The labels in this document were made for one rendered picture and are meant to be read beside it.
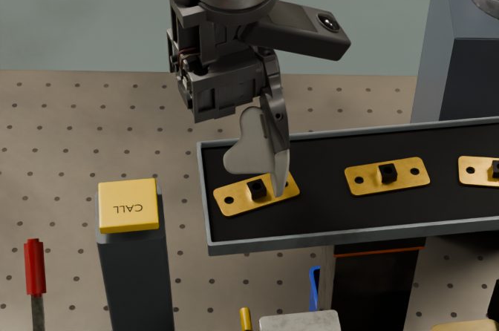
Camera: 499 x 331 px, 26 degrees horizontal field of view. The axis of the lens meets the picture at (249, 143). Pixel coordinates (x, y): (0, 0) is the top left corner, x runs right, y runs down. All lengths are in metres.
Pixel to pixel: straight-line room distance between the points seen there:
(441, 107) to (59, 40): 1.71
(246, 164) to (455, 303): 0.71
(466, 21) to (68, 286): 0.69
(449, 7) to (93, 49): 1.68
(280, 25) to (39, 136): 0.95
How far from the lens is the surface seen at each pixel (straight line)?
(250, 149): 0.96
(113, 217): 1.10
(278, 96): 0.94
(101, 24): 3.05
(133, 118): 1.82
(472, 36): 1.39
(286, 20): 0.94
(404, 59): 2.95
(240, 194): 1.11
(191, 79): 0.91
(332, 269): 1.20
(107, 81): 1.89
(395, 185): 1.13
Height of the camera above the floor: 2.03
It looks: 48 degrees down
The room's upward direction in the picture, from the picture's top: straight up
